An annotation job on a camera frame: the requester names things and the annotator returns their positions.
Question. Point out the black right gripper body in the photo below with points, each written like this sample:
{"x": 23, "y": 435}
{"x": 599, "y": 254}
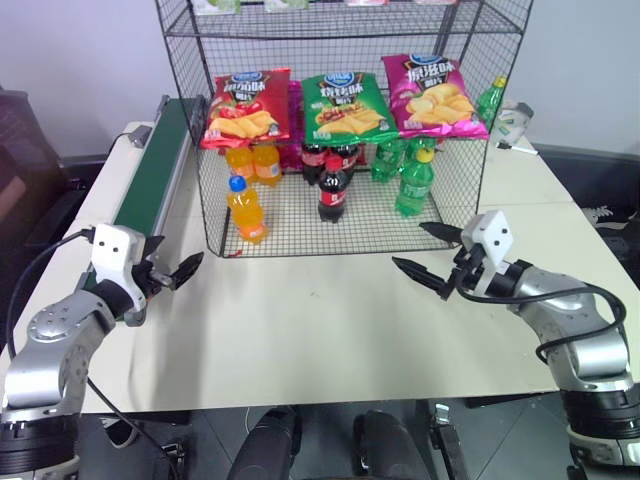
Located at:
{"x": 467, "y": 272}

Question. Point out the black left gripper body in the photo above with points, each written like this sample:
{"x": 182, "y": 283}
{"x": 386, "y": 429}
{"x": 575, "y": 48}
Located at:
{"x": 152, "y": 280}

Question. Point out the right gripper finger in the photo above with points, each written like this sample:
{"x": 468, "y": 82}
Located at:
{"x": 422, "y": 274}
{"x": 442, "y": 233}

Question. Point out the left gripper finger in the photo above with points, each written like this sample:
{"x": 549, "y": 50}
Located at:
{"x": 187, "y": 270}
{"x": 151, "y": 247}

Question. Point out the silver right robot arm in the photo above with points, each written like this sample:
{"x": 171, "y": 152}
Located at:
{"x": 595, "y": 350}

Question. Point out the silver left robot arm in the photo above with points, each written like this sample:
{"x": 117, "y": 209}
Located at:
{"x": 55, "y": 340}

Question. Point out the green conveyor belt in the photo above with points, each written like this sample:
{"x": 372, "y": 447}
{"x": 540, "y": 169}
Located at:
{"x": 150, "y": 170}

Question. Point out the green soda bottle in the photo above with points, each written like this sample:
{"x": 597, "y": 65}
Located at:
{"x": 385, "y": 161}
{"x": 490, "y": 102}
{"x": 419, "y": 144}
{"x": 414, "y": 190}

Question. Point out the orange soda bottle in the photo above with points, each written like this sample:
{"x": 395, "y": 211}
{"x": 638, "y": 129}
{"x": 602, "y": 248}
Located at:
{"x": 245, "y": 210}
{"x": 236, "y": 162}
{"x": 268, "y": 165}

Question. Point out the white marker pen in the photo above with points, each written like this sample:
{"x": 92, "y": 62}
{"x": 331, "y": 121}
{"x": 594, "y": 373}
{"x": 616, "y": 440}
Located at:
{"x": 517, "y": 148}

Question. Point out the cola bottle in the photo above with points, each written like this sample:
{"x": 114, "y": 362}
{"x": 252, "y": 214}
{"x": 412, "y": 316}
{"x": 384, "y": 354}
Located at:
{"x": 312, "y": 162}
{"x": 348, "y": 152}
{"x": 334, "y": 195}

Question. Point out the white grey container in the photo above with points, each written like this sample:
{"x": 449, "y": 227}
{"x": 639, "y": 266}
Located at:
{"x": 515, "y": 122}

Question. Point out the magenta chips bag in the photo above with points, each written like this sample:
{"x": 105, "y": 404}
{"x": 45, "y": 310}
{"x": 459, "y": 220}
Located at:
{"x": 435, "y": 95}
{"x": 296, "y": 115}

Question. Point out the green chips bag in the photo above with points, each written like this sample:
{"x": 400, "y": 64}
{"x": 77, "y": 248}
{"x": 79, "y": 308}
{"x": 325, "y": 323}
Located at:
{"x": 345, "y": 110}

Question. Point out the red chips bag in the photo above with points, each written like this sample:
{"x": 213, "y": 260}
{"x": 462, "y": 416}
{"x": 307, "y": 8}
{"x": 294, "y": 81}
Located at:
{"x": 245, "y": 110}

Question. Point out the black table clamp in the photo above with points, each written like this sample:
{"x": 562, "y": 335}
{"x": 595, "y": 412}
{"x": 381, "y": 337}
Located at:
{"x": 447, "y": 440}

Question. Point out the dark rounded shape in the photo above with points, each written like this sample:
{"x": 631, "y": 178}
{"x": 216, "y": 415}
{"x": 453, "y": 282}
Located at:
{"x": 265, "y": 445}
{"x": 390, "y": 445}

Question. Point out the pink snack pack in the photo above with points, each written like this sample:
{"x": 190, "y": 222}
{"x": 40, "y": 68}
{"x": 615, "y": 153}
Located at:
{"x": 367, "y": 2}

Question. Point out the green white snack pack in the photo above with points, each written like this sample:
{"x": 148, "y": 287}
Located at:
{"x": 220, "y": 4}

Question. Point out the pale green snack pack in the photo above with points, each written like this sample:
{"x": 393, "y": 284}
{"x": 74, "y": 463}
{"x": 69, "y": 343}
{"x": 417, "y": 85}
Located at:
{"x": 285, "y": 3}

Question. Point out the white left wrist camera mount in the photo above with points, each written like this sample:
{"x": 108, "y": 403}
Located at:
{"x": 115, "y": 255}

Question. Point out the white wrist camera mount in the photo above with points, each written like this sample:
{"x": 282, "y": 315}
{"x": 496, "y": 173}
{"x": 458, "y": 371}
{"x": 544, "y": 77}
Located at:
{"x": 492, "y": 235}
{"x": 115, "y": 255}

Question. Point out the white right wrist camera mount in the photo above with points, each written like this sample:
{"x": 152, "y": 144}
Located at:
{"x": 492, "y": 235}

